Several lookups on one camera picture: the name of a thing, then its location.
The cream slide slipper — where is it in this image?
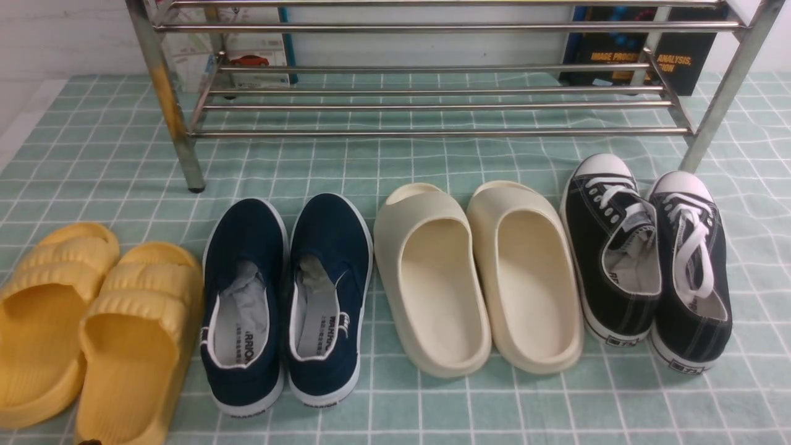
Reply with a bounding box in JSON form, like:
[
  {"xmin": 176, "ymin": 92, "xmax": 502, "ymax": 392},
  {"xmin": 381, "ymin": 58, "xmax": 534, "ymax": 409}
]
[
  {"xmin": 467, "ymin": 180, "xmax": 584, "ymax": 375},
  {"xmin": 373, "ymin": 183, "xmax": 492, "ymax": 378}
]

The white box with red car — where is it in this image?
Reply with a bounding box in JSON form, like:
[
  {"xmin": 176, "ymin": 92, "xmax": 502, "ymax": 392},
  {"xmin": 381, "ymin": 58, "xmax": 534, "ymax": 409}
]
[{"xmin": 146, "ymin": 1, "xmax": 294, "ymax": 93}]

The green checked tablecloth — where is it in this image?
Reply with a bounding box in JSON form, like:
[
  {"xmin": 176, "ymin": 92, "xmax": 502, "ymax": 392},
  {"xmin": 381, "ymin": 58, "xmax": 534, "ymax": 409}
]
[{"xmin": 1, "ymin": 72, "xmax": 789, "ymax": 444}]

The black canvas sneaker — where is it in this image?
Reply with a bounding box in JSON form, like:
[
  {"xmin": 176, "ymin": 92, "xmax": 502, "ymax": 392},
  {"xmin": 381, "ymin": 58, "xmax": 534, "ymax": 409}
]
[
  {"xmin": 648, "ymin": 171, "xmax": 734, "ymax": 375},
  {"xmin": 560, "ymin": 154, "xmax": 662, "ymax": 347}
]

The black book with orange text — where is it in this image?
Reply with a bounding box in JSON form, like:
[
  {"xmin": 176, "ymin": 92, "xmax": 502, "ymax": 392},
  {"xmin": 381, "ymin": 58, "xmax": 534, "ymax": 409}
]
[{"xmin": 559, "ymin": 6, "xmax": 728, "ymax": 96}]

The left navy slip-on shoe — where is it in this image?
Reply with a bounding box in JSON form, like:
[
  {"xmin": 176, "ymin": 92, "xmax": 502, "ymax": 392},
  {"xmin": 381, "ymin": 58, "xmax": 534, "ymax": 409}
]
[{"xmin": 200, "ymin": 198, "xmax": 289, "ymax": 418}]

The yellow slide slipper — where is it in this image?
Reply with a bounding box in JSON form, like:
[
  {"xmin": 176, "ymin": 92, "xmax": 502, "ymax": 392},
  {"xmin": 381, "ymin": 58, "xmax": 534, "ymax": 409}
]
[
  {"xmin": 74, "ymin": 242, "xmax": 204, "ymax": 444},
  {"xmin": 1, "ymin": 222, "xmax": 121, "ymax": 429}
]

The right cream slide slipper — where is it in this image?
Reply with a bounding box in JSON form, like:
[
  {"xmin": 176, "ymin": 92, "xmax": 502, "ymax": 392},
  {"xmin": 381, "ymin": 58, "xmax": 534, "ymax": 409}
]
[{"xmin": 467, "ymin": 180, "xmax": 584, "ymax": 375}]

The right yellow slide slipper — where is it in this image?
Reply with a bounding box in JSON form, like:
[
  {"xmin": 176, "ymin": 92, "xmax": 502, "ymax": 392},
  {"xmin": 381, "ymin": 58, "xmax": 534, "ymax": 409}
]
[{"xmin": 74, "ymin": 242, "xmax": 204, "ymax": 444}]

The metal shoe rack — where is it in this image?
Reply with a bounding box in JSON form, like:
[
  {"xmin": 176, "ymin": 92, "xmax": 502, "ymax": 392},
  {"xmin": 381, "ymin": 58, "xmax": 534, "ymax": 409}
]
[{"xmin": 126, "ymin": 1, "xmax": 785, "ymax": 193}]

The left cream slide slipper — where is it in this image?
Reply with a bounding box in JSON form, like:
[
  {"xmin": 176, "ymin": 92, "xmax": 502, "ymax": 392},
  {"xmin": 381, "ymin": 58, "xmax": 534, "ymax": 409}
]
[{"xmin": 373, "ymin": 183, "xmax": 492, "ymax": 378}]

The left yellow slide slipper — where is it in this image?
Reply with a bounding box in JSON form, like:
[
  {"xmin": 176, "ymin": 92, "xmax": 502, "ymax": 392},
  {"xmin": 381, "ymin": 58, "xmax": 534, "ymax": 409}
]
[{"xmin": 1, "ymin": 222, "xmax": 121, "ymax": 429}]

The navy slip-on shoe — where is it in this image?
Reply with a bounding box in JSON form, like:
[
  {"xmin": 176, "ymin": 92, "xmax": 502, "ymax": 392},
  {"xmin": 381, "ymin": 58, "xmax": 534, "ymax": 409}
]
[
  {"xmin": 200, "ymin": 198, "xmax": 289, "ymax": 418},
  {"xmin": 284, "ymin": 193, "xmax": 373, "ymax": 407}
]

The right navy slip-on shoe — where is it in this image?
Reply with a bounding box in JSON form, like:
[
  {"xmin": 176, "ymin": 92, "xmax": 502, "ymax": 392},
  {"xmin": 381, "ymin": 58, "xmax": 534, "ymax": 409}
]
[{"xmin": 284, "ymin": 193, "xmax": 373, "ymax": 407}]

